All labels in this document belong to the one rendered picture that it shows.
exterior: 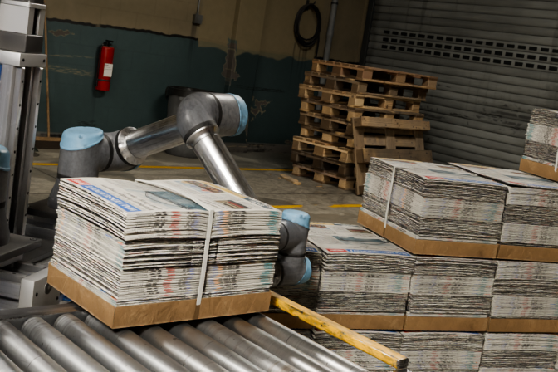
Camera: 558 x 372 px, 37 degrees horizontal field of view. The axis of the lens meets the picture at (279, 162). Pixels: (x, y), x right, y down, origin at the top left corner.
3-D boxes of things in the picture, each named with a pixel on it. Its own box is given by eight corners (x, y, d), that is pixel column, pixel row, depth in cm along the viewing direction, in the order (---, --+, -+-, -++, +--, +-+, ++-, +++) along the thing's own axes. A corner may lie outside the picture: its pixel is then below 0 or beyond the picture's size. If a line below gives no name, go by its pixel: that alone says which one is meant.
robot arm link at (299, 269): (296, 248, 221) (291, 279, 222) (265, 250, 214) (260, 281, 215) (316, 256, 215) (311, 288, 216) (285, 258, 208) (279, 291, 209)
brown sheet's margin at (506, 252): (434, 227, 287) (437, 214, 286) (505, 232, 297) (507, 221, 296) (497, 258, 252) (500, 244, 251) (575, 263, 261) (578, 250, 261)
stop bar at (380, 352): (266, 296, 192) (267, 287, 191) (409, 367, 159) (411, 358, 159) (255, 296, 189) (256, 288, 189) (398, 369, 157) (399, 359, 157)
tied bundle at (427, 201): (355, 223, 276) (366, 154, 272) (432, 229, 286) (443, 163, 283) (412, 256, 241) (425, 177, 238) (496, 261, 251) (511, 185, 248)
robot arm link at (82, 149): (47, 170, 240) (52, 124, 238) (84, 168, 251) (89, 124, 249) (75, 178, 233) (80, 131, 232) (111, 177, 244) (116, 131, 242)
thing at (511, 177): (446, 163, 283) (446, 160, 283) (516, 171, 293) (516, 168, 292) (510, 186, 248) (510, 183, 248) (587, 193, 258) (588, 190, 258)
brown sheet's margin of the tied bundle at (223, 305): (194, 271, 200) (197, 254, 199) (269, 310, 178) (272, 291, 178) (136, 276, 190) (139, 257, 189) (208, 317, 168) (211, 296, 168)
